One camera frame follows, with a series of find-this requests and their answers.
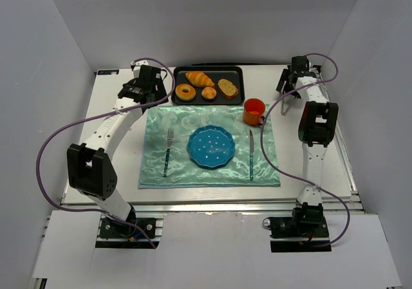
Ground black baking tray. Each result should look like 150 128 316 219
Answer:
171 65 245 106

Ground knife with teal handle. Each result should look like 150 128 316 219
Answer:
249 129 254 181

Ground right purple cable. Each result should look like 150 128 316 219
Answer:
261 53 351 248

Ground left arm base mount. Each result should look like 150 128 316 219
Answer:
95 217 163 249

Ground orange mug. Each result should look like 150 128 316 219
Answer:
243 98 266 126

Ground metal tongs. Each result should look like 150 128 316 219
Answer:
280 93 299 116

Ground croissant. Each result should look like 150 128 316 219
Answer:
185 71 214 88

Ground teal patterned placemat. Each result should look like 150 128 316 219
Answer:
139 106 281 189

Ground blue dotted plate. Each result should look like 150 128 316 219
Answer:
187 125 236 169

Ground aluminium table frame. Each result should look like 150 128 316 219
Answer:
28 64 368 289

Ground round bread roll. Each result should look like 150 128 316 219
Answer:
201 87 217 101

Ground left blue table label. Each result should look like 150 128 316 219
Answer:
97 69 120 75

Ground purple cable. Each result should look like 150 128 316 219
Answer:
261 53 351 248
35 57 169 250

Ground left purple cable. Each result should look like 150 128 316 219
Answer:
35 57 169 250

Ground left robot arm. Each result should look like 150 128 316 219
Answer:
67 65 166 223

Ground fork with teal handle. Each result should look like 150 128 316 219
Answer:
163 128 174 177

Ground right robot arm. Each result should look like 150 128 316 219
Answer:
276 56 339 229

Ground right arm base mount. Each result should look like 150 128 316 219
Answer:
262 217 332 253

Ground bread slice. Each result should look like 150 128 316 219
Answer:
218 79 239 100

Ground glazed donut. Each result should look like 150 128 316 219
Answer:
175 84 196 102

